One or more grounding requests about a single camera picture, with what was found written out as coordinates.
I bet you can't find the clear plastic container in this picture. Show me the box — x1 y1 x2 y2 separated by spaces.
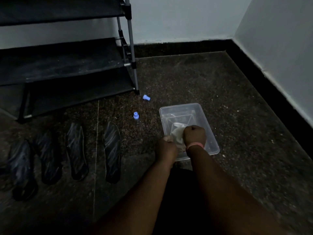
159 103 220 162

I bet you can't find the white cloth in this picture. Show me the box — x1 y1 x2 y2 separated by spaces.
171 122 188 152

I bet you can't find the person's left hand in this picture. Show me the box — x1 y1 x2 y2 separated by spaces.
156 135 178 164

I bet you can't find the black shoe rack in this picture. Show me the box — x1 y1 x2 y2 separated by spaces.
0 0 140 124

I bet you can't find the black shoe insole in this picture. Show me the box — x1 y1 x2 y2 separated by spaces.
103 121 122 184
34 130 63 185
66 122 89 181
7 139 38 201

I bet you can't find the person's left forearm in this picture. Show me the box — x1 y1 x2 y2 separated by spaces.
94 158 176 235

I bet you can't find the pink wristband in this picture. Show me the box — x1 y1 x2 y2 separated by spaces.
186 142 204 151

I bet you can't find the person's right forearm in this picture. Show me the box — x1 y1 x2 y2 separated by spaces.
186 144 286 235

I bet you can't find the person's right hand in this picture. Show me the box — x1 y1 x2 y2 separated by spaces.
183 125 206 148

